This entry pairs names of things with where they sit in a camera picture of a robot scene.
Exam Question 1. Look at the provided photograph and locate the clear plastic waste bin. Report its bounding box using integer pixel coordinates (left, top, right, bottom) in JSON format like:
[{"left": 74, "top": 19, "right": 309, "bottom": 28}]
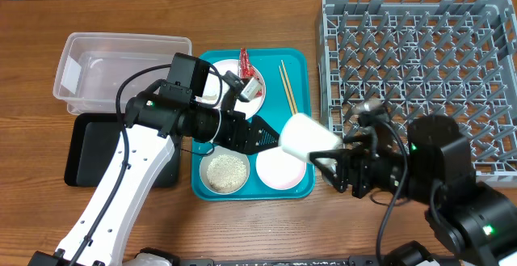
[{"left": 53, "top": 32, "right": 192, "bottom": 115}]

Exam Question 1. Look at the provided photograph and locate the grey bowl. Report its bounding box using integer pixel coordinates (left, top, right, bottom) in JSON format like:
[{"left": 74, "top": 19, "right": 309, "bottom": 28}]
[{"left": 200, "top": 146, "right": 250, "bottom": 195}]

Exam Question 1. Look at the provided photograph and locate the pink bowl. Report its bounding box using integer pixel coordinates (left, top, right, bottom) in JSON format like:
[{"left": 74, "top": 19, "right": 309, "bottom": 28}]
[{"left": 255, "top": 147, "right": 306, "bottom": 190}]

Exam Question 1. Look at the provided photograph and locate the wooden chopstick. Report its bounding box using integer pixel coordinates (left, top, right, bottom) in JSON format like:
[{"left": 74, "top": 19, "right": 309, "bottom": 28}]
[
  {"left": 281, "top": 61, "right": 298, "bottom": 115},
  {"left": 278, "top": 66, "right": 295, "bottom": 115}
]

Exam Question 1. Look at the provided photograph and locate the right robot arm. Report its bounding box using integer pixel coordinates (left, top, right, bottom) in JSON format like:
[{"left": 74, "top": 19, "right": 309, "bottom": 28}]
[{"left": 309, "top": 112, "right": 516, "bottom": 265}]

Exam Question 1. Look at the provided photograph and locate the large white plate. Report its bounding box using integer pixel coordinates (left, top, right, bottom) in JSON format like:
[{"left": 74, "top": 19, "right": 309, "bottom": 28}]
[{"left": 196, "top": 59, "right": 266, "bottom": 120}]

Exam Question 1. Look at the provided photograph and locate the grey dishwasher rack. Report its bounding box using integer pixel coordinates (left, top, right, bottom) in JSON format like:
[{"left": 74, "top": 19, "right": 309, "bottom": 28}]
[{"left": 316, "top": 0, "right": 516, "bottom": 188}]

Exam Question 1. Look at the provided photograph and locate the white rice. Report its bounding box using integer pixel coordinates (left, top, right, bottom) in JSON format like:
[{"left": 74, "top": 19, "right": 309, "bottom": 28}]
[{"left": 207, "top": 154, "right": 248, "bottom": 193}]

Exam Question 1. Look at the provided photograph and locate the teal serving tray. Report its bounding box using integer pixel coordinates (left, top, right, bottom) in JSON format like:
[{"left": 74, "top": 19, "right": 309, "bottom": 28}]
[{"left": 191, "top": 48, "right": 316, "bottom": 201}]

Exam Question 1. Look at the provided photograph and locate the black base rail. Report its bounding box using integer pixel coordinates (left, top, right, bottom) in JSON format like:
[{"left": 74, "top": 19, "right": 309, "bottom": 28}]
[{"left": 177, "top": 255, "right": 461, "bottom": 266}]

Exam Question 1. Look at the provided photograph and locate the red snack wrapper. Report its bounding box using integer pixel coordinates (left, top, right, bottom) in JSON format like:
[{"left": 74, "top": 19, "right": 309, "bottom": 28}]
[{"left": 238, "top": 49, "right": 262, "bottom": 99}]

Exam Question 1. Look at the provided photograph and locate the black plastic tray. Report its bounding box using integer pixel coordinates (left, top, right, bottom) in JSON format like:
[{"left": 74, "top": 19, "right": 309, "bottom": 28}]
[{"left": 64, "top": 113, "right": 180, "bottom": 188}]

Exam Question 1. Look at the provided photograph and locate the white cup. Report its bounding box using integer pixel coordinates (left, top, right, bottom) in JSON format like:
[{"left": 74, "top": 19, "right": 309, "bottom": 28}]
[{"left": 279, "top": 113, "right": 343, "bottom": 163}]

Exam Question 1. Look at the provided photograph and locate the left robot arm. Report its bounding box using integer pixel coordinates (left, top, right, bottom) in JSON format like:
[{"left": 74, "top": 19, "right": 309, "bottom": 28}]
[{"left": 29, "top": 53, "right": 280, "bottom": 265}]

